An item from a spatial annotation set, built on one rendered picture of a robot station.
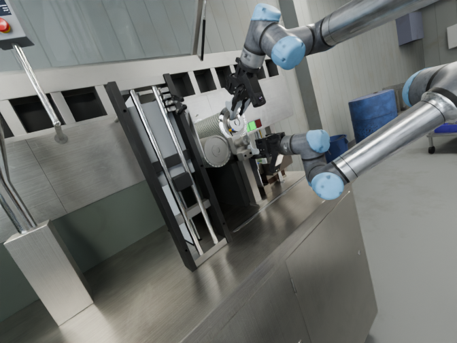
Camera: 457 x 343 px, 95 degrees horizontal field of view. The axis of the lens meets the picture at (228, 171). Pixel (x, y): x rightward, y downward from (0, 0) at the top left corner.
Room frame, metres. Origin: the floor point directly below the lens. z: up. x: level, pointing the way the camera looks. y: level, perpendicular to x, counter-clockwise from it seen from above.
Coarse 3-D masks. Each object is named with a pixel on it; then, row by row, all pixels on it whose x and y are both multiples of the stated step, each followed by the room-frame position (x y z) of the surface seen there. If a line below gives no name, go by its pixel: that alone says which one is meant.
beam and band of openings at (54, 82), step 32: (128, 64) 1.05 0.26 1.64; (160, 64) 1.14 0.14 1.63; (192, 64) 1.24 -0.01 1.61; (224, 64) 1.36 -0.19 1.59; (0, 96) 0.79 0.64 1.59; (32, 96) 0.84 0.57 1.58; (64, 96) 0.95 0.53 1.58; (96, 96) 1.00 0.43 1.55; (128, 96) 1.09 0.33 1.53; (192, 96) 1.20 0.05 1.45; (32, 128) 0.87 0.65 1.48; (64, 128) 0.86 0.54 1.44
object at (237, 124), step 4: (228, 116) 0.87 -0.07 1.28; (240, 116) 0.88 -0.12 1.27; (228, 120) 0.85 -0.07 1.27; (232, 120) 0.85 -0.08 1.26; (236, 120) 0.87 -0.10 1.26; (240, 120) 0.88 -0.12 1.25; (228, 124) 0.85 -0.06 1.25; (232, 124) 0.85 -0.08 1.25; (236, 124) 0.86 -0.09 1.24; (240, 124) 0.87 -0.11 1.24; (228, 128) 0.86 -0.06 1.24; (232, 128) 0.85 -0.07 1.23; (236, 128) 0.86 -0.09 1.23; (240, 128) 0.87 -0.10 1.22
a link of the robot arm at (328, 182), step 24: (456, 72) 0.48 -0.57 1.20; (432, 96) 0.48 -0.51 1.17; (456, 96) 0.45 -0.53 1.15; (408, 120) 0.49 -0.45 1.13; (432, 120) 0.47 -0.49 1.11; (456, 120) 0.46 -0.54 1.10; (360, 144) 0.53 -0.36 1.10; (384, 144) 0.50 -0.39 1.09; (408, 144) 0.49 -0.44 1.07; (312, 168) 0.63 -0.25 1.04; (336, 168) 0.54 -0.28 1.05; (360, 168) 0.51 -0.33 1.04; (336, 192) 0.51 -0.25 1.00
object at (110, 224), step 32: (128, 192) 0.92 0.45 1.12; (192, 192) 1.08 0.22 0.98; (64, 224) 0.78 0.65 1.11; (96, 224) 0.83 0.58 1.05; (128, 224) 0.89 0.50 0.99; (160, 224) 0.96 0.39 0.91; (0, 256) 0.67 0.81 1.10; (96, 256) 0.80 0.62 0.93; (0, 288) 0.65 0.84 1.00; (32, 288) 0.68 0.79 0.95; (0, 320) 0.63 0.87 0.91
